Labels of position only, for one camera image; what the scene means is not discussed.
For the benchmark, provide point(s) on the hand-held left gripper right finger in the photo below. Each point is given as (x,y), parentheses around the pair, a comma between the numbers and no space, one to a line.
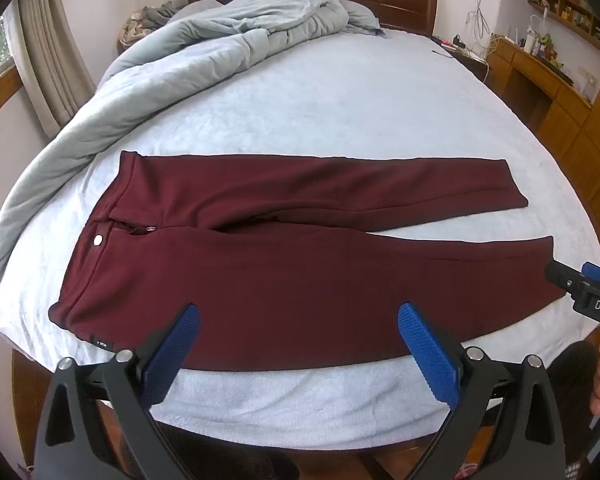
(427,350)

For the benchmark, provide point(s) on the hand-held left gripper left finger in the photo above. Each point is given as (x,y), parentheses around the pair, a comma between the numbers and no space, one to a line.
(172,355)

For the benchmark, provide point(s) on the maroon pants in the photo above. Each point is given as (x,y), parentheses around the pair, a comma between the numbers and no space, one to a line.
(290,270)

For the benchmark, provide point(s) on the wooden desk unit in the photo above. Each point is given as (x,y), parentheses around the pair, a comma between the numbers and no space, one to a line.
(560,110)

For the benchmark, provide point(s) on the person's checked trousers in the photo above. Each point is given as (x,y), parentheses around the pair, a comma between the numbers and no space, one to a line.
(577,470)

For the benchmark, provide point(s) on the white bottle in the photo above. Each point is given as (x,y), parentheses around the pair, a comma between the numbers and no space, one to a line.
(531,42)

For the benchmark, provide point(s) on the cluttered bedside table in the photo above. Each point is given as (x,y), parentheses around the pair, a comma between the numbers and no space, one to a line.
(462,52)

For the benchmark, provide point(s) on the bed with white sheet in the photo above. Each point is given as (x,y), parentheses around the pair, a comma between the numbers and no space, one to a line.
(340,110)

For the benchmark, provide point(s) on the grey quilt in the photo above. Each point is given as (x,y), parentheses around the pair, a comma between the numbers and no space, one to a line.
(155,80)

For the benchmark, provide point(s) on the grey pillow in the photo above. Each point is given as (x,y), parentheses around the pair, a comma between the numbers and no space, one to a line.
(362,17)

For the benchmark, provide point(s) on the beige curtain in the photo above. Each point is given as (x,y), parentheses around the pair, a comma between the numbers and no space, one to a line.
(47,50)

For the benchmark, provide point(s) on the camouflage cloth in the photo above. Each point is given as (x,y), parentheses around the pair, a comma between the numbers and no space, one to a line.
(137,22)

